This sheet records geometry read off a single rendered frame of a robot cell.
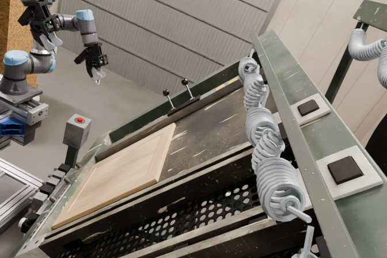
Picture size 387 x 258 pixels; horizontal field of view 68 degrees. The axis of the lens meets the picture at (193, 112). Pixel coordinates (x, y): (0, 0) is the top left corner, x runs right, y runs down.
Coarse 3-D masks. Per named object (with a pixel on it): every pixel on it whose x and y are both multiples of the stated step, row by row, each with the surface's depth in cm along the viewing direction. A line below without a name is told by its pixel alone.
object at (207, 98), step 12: (228, 84) 140; (240, 84) 139; (204, 96) 145; (216, 96) 143; (192, 108) 147; (156, 120) 157; (168, 120) 152; (144, 132) 157; (120, 144) 162; (96, 156) 168
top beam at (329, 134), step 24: (264, 48) 133; (288, 48) 117; (288, 72) 97; (288, 96) 83; (312, 120) 67; (336, 120) 63; (312, 144) 61; (336, 144) 57; (360, 144) 53; (360, 192) 45; (384, 192) 43; (360, 216) 42; (384, 216) 40; (360, 240) 39; (384, 240) 38
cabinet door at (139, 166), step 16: (144, 144) 145; (160, 144) 132; (112, 160) 152; (128, 160) 138; (144, 160) 128; (160, 160) 117; (96, 176) 145; (112, 176) 133; (128, 176) 123; (144, 176) 113; (80, 192) 139; (96, 192) 128; (112, 192) 118; (128, 192) 111; (64, 208) 133; (80, 208) 123; (96, 208) 117; (64, 224) 123
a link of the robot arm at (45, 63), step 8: (48, 0) 160; (48, 8) 164; (48, 40) 170; (32, 48) 168; (40, 48) 167; (32, 56) 167; (40, 56) 168; (48, 56) 171; (40, 64) 169; (48, 64) 172; (40, 72) 172; (48, 72) 176
